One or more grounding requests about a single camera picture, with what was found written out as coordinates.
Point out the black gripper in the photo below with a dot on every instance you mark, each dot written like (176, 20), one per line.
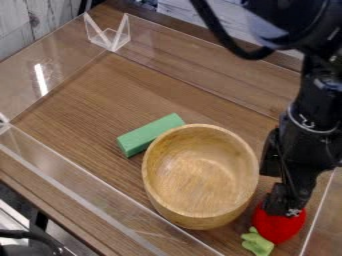
(301, 149)

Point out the red plush strawberry toy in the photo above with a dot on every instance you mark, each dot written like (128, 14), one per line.
(271, 230)

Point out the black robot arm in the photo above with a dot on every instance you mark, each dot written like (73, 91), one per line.
(307, 25)

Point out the wooden bowl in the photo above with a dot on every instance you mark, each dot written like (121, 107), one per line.
(200, 173)

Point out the green foam block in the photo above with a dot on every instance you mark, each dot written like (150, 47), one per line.
(136, 141)

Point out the clear acrylic enclosure wall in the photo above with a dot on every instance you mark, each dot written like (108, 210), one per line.
(73, 96)

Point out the black table frame bracket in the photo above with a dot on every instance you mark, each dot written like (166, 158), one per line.
(38, 227)

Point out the clear acrylic corner bracket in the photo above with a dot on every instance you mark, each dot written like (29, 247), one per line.
(109, 38)

